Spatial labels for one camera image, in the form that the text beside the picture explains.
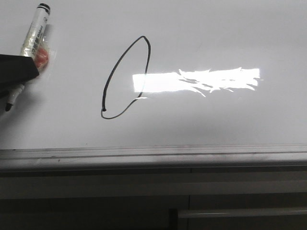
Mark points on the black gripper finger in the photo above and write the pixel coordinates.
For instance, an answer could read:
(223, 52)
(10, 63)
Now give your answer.
(15, 70)

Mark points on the white black whiteboard marker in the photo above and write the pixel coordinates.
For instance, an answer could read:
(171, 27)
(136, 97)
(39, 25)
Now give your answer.
(32, 42)

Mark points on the grey cabinet under whiteboard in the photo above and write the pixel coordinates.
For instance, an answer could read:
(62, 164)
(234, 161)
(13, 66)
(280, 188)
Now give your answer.
(256, 198)

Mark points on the red magnet taped on marker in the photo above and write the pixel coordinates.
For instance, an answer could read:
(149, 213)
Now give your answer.
(41, 58)

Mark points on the white whiteboard with aluminium frame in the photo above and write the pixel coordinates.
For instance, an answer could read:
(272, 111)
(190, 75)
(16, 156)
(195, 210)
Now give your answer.
(162, 83)

